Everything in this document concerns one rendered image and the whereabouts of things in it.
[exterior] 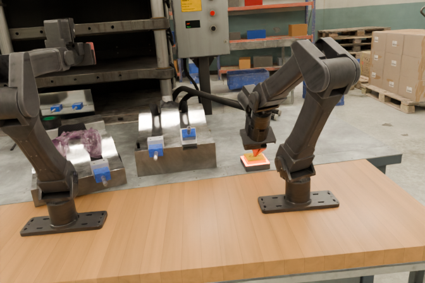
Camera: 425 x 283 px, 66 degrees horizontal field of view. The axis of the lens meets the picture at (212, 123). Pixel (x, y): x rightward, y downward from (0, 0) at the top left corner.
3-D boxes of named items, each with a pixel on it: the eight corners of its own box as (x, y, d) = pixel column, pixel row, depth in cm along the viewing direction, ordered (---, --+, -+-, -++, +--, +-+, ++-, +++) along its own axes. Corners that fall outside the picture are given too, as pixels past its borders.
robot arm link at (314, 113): (272, 160, 87) (315, 54, 65) (293, 155, 90) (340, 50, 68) (285, 179, 83) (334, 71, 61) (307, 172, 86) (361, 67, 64)
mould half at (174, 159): (216, 167, 110) (214, 129, 105) (137, 177, 107) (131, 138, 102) (200, 123, 157) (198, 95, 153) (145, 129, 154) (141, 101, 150)
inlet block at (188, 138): (198, 135, 97) (196, 118, 99) (181, 137, 97) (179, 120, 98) (197, 145, 110) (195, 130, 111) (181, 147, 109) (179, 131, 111)
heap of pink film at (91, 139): (107, 156, 110) (103, 134, 107) (49, 168, 103) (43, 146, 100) (97, 134, 132) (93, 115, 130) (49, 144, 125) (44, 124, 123)
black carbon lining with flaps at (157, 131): (195, 143, 113) (193, 117, 110) (148, 149, 111) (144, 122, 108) (188, 115, 145) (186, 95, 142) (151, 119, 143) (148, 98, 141)
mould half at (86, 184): (127, 183, 103) (122, 151, 99) (35, 207, 93) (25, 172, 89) (104, 138, 146) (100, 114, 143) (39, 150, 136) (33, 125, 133)
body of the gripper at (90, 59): (57, 45, 100) (47, 46, 93) (90, 42, 101) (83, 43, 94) (61, 66, 102) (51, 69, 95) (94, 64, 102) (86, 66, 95)
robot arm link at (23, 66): (37, 47, 86) (-42, 57, 57) (72, 45, 86) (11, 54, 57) (47, 93, 90) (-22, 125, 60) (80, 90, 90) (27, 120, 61)
